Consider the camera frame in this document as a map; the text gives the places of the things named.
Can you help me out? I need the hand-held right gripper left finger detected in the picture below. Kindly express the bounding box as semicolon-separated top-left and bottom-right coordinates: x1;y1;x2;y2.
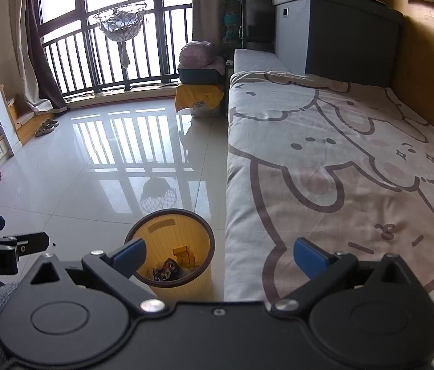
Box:
24;238;167;314

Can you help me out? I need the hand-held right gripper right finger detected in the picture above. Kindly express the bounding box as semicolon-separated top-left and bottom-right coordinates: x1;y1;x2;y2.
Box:
271;238;420;313

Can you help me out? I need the yellow bin with brown rim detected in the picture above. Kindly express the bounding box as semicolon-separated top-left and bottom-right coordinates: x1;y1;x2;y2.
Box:
124;209;215;303

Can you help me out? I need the printed blanket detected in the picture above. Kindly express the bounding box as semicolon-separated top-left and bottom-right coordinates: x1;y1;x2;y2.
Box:
225;70;434;370

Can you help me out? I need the white plastic bag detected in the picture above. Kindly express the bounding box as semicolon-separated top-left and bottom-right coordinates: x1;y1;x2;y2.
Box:
192;100;221;118

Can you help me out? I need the brown curtain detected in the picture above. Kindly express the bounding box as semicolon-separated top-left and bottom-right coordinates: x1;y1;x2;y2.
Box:
24;0;67;114

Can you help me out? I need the yellow cloth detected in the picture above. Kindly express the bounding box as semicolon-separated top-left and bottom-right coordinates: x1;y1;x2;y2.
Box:
174;83;225;113

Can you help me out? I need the dark balcony railing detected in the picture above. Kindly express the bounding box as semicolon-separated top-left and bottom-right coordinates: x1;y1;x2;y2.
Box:
42;0;194;99

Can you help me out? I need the beige curtain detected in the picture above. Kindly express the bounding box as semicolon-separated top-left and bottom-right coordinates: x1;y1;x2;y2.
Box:
7;0;48;114

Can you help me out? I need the grey mattress pad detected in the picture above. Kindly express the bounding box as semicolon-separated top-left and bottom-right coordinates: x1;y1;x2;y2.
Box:
234;49;290;74

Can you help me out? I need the pink bundle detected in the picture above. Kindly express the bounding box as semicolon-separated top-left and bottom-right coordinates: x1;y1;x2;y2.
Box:
179;41;225;73

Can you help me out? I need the dark storage box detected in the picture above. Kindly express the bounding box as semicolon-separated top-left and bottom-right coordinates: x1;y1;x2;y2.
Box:
273;0;404;87

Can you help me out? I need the hanging net basket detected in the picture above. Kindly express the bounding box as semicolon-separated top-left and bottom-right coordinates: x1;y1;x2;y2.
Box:
94;2;147;68

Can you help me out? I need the black shelf rack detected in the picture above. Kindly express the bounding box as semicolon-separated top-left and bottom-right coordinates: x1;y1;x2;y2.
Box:
240;0;279;52

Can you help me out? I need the taupe curtain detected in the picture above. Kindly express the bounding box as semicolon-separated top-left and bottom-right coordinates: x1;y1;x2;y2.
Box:
192;0;227;47

